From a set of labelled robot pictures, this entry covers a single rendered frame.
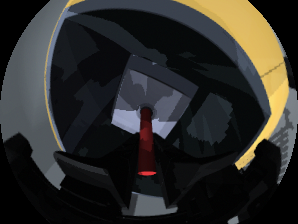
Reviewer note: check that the red peg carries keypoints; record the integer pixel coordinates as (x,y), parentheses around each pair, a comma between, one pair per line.
(146,165)

